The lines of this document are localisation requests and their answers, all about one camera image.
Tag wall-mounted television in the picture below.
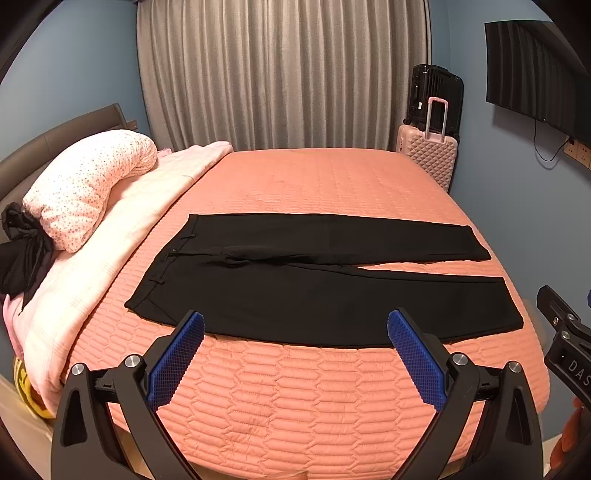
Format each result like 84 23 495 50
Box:
484 21 591 144

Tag black garment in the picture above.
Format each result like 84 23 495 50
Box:
0 203 56 305

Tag person's right hand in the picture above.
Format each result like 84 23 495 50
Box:
549 396 591 468

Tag black pants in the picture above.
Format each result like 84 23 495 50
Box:
124 213 524 348

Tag wall socket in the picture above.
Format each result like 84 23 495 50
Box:
564 141 591 169

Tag bed with salmon quilted cover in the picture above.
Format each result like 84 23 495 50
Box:
60 148 552 480

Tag grey curtain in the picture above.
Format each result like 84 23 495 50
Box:
136 0 432 152

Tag black suitcase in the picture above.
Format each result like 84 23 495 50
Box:
406 65 465 139

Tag yellow patterned object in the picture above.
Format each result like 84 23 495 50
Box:
11 355 54 420

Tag pale pink blanket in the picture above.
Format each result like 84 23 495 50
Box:
2 141 234 407

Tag pink suitcase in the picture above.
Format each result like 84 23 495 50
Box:
397 97 460 195

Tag grey padded headboard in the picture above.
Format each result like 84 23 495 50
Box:
0 104 127 204

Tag black television cable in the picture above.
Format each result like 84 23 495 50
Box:
533 117 575 162

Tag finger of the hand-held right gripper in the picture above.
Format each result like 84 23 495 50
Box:
536 285 591 340

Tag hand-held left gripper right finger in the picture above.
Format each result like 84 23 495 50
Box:
387 308 542 480

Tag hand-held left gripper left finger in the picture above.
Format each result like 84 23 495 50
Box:
51 310 206 480

